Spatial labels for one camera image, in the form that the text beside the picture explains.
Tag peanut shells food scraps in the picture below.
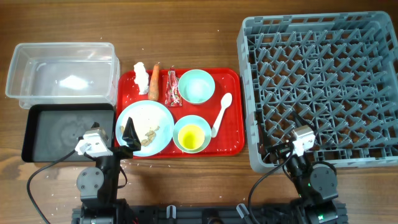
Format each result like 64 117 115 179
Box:
134 125 160 147

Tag light blue plate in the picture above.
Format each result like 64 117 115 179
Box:
115 100 174 157

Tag orange carrot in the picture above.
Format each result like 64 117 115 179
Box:
148 64 159 101

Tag red snack wrapper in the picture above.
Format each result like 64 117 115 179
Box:
165 68 182 107

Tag white tissue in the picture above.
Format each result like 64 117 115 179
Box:
134 62 149 95

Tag yellow plastic cup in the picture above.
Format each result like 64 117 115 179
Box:
178 124 205 151

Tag light blue bowl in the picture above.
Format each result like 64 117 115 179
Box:
173 115 211 154

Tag white plastic spoon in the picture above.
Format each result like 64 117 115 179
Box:
211 93 233 138

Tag mint green bowl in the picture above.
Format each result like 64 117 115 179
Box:
178 69 215 105

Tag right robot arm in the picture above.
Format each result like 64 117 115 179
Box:
267 111 338 223

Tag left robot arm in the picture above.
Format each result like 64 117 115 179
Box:
72 118 141 224

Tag grey plastic dishwasher rack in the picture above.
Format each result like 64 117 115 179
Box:
237 11 397 172

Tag black plastic tray bin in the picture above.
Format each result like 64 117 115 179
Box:
21 103 115 162

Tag clear plastic bin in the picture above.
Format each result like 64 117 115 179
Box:
5 42 120 109

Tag left black cable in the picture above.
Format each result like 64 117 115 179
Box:
26 149 77 224

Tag black cable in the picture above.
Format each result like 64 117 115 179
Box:
248 152 295 224
26 149 77 224

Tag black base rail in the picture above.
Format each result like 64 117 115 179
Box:
72 203 348 224

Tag right black cable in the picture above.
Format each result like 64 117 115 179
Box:
248 152 295 224

